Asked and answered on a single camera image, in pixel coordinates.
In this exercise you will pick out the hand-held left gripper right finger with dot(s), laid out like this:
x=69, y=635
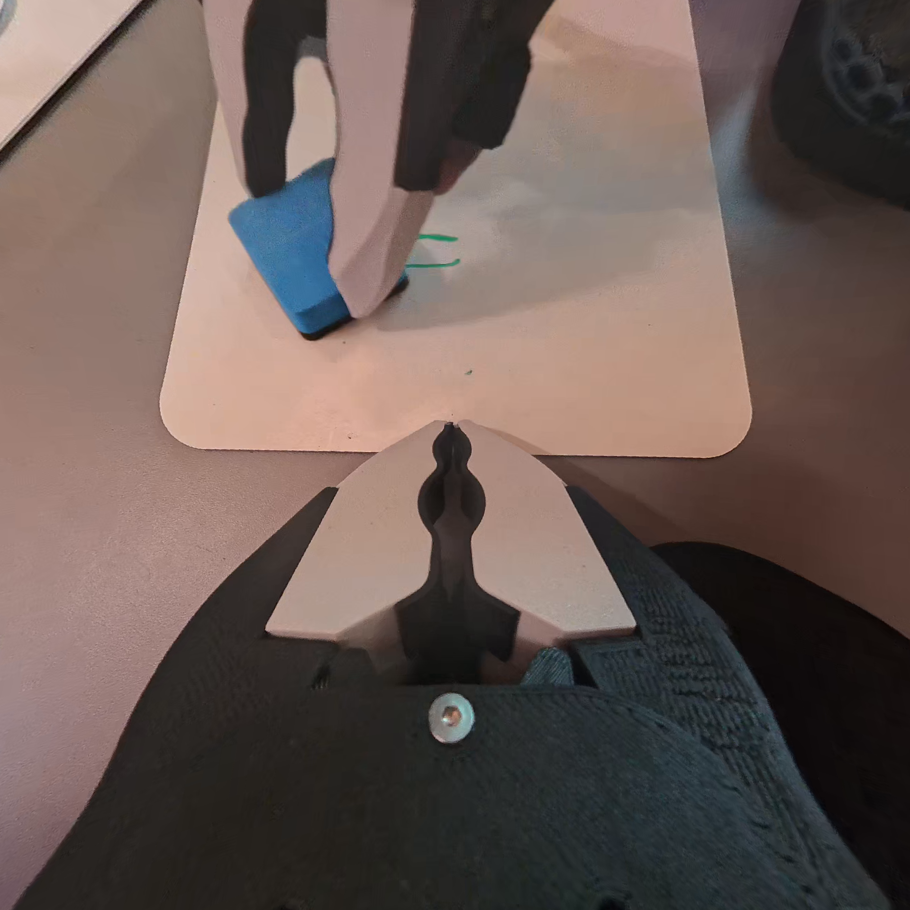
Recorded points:
x=555, y=569

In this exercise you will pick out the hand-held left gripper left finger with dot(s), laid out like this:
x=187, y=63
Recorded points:
x=356, y=569

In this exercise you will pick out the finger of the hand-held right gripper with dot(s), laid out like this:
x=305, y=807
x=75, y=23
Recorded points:
x=225, y=71
x=370, y=142

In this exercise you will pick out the blue whiteboard eraser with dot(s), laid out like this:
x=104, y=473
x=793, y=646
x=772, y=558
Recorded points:
x=285, y=235

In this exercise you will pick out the white whiteboard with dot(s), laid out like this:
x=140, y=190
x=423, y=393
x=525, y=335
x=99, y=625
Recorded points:
x=597, y=285

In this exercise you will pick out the white table sign stand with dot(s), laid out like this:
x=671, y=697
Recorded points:
x=57, y=50

